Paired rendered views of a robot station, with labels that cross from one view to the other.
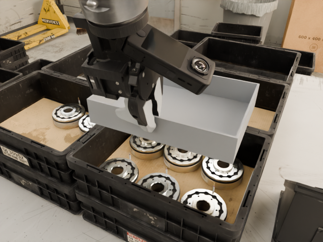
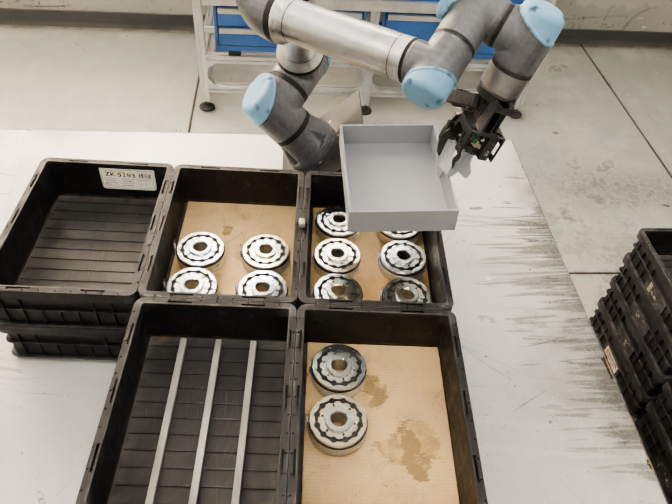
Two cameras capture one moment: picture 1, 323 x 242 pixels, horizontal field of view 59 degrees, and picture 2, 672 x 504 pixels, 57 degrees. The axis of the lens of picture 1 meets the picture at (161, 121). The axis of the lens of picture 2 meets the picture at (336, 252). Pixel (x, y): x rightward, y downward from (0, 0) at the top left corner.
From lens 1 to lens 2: 138 cm
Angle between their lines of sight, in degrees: 83
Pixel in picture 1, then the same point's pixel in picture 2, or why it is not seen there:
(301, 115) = not seen: hidden behind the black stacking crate
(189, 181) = (364, 249)
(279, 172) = not seen: hidden behind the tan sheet
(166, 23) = not seen: outside the picture
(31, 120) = (375, 489)
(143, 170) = (375, 290)
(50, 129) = (377, 437)
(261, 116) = (207, 213)
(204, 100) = (358, 171)
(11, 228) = (491, 438)
